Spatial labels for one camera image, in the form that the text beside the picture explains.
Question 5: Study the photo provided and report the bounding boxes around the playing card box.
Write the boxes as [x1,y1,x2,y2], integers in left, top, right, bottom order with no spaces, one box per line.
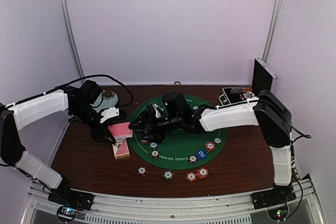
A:
[112,138,130,159]

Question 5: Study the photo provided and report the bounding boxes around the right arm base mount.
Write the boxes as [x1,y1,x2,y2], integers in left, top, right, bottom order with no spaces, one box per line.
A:
[251,189,297,210]

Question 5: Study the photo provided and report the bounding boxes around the light blue flower plate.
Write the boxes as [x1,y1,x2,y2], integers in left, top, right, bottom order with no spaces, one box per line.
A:
[92,90,118,113]

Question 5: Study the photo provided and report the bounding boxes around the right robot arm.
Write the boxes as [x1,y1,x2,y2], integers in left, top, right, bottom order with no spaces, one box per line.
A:
[129,90,293,204]

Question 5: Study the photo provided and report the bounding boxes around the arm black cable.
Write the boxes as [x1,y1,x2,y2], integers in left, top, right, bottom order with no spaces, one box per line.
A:
[5,74,135,109]
[283,119,312,143]

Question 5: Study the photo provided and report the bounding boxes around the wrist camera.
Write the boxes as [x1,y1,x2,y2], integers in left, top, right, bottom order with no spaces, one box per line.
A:
[100,107,127,125]
[152,103,164,118]

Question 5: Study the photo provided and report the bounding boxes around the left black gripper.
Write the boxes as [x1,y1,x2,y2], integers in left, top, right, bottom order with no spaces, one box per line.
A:
[71,103,116,144]

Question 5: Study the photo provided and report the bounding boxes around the blue small blind button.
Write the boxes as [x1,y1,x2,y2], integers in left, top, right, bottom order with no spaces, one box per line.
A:
[196,150,208,160]

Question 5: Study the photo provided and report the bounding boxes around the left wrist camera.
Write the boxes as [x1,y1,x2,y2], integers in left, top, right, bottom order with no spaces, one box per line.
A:
[100,107,127,125]

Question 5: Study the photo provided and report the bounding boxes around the orange chip stack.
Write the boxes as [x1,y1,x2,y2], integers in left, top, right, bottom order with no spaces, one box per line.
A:
[196,167,209,179]

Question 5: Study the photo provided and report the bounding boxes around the black chips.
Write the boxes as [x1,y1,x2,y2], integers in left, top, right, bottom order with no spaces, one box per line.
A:
[187,155,198,164]
[151,150,160,159]

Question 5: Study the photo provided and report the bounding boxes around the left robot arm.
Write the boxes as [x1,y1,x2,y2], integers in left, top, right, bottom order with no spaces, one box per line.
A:
[1,80,119,205]

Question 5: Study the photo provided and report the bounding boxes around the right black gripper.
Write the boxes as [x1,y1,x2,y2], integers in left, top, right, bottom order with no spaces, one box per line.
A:
[129,110,183,143]

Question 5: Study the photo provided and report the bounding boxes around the aluminium poker chip case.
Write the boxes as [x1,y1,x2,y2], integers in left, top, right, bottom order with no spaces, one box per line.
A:
[218,58,278,105]

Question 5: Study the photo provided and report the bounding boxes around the round green poker mat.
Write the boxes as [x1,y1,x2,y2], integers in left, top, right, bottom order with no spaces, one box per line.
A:
[128,92,227,170]

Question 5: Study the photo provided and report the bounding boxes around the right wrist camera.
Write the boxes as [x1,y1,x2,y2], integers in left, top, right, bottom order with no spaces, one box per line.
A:
[152,103,164,118]

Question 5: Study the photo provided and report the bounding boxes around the left aluminium frame post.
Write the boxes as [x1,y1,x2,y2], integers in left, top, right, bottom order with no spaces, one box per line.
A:
[60,0,85,78]

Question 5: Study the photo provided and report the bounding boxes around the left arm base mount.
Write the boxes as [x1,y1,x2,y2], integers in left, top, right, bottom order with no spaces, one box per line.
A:
[48,190,94,210]

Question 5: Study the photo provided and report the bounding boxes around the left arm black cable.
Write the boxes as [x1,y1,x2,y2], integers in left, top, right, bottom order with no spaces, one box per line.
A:
[5,74,135,109]

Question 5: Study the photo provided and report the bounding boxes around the red playing card deck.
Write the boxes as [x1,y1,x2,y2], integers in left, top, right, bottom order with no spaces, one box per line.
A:
[109,122,133,139]

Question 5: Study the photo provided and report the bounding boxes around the aluminium front rail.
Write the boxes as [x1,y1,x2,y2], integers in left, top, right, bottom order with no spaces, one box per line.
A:
[19,179,327,223]

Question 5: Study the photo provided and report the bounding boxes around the right aluminium frame post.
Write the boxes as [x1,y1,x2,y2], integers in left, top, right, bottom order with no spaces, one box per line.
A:
[262,0,283,63]

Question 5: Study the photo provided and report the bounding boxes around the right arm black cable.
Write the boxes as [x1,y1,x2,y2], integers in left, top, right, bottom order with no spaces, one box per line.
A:
[283,119,312,143]

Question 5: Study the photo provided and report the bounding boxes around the aluminium frame post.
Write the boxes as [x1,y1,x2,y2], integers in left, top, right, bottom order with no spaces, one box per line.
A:
[60,0,85,78]
[262,0,283,63]

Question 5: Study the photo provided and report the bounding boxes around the black white chip stack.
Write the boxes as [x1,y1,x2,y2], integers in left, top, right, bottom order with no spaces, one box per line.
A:
[137,166,148,176]

